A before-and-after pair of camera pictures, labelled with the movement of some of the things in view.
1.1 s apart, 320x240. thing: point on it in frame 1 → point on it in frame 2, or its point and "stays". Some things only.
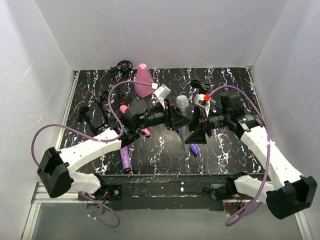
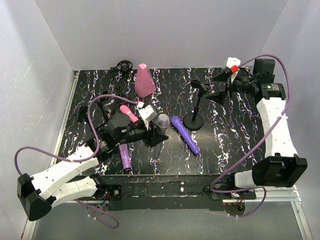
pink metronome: (143, 75) stays
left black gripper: (169, 117) → (150, 135)
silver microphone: (182, 104) → (162, 122)
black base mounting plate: (167, 192) stays
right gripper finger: (198, 136) → (219, 97)
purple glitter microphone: (126, 157) stays
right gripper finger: (198, 120) → (224, 77)
